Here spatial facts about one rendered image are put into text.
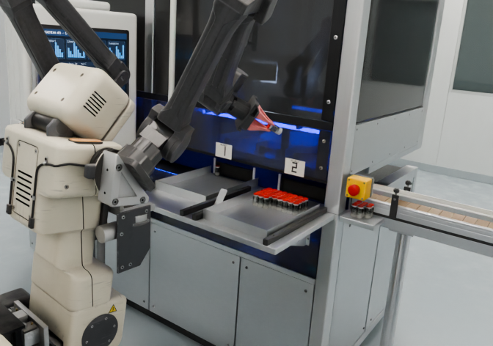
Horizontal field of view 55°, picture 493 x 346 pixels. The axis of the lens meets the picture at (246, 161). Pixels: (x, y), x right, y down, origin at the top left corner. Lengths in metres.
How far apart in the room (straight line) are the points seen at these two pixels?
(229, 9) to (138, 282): 1.87
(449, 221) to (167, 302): 1.40
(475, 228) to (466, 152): 4.60
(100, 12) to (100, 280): 1.18
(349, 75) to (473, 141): 4.70
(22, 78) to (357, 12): 1.22
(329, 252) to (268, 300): 0.39
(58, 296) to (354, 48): 1.16
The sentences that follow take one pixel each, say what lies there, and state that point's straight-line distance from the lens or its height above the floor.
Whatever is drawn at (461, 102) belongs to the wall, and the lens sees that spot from 6.25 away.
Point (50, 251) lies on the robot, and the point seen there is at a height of 0.95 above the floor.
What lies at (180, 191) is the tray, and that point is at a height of 0.90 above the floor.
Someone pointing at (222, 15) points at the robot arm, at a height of 1.51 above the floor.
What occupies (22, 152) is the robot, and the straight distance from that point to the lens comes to 1.20.
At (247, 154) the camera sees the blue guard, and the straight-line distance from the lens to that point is 1.89.
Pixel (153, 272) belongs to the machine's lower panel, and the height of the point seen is 0.32.
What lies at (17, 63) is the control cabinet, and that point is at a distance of 1.98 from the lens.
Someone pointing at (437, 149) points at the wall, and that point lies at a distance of 6.37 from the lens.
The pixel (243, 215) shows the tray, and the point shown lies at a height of 0.88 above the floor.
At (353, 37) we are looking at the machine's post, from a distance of 1.65.
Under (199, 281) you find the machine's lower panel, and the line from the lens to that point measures 2.25.
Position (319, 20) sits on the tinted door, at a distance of 1.72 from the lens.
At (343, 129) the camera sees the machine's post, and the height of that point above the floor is 1.19.
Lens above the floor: 1.47
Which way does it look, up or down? 14 degrees down
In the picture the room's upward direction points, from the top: 4 degrees clockwise
